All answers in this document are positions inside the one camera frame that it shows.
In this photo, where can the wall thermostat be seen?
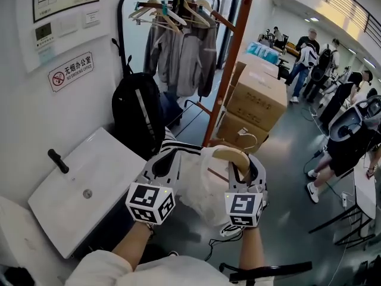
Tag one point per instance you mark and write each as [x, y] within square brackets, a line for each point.
[44, 34]

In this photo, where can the black balcony railing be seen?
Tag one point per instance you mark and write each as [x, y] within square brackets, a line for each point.
[351, 1]

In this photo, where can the pile of blue packets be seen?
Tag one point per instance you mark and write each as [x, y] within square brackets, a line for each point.
[262, 52]

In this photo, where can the white wall switch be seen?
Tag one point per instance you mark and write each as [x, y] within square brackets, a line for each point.
[91, 18]
[68, 25]

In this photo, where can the white folding table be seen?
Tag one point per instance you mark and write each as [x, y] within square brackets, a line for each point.
[364, 192]

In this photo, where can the white power strip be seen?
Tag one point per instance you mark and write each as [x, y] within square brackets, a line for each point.
[344, 200]

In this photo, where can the no smoking sign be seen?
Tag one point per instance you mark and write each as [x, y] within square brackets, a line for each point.
[71, 71]

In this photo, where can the white black robot shell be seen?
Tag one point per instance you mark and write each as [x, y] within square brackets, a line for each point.
[354, 118]

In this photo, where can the dark blue bag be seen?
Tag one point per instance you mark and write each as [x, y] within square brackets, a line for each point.
[171, 109]

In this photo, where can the black metal clothes rail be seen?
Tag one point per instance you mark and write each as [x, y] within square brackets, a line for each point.
[120, 40]

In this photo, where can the large cardboard box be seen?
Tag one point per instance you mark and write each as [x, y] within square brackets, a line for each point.
[257, 97]

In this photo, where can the metal sink drain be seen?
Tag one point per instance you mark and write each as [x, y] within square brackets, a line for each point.
[87, 193]

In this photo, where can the person's white shirt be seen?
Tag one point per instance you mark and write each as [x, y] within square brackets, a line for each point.
[166, 271]

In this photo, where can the flat cardboard box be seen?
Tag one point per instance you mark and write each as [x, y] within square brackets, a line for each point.
[259, 62]

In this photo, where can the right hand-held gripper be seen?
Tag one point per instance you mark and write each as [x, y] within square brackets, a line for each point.
[244, 207]

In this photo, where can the wooden hanger with metal hook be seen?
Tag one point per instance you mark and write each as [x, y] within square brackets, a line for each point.
[235, 158]

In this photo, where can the person's right forearm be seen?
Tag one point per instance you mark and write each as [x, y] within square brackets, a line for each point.
[251, 249]

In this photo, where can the white black-striped clothing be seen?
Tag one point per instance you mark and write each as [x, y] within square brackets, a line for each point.
[202, 189]

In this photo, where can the white ceramic sink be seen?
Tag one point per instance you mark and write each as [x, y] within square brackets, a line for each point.
[89, 171]

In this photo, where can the black chair back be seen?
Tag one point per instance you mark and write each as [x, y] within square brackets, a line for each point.
[268, 271]

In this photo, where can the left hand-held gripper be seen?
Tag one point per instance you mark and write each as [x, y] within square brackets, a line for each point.
[149, 201]

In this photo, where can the bunch of wooden hangers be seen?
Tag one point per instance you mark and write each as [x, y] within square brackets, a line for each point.
[172, 15]

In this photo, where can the black backpack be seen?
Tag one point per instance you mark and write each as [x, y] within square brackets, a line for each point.
[137, 112]

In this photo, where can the low cardboard box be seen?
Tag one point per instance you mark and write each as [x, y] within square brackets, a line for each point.
[238, 133]

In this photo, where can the dark grey hanging jacket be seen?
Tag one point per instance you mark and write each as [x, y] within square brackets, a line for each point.
[153, 49]

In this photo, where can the orange wooden coat rack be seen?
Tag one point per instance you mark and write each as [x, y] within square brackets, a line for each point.
[227, 79]

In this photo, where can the person's left forearm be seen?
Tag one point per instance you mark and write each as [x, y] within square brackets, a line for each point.
[132, 246]

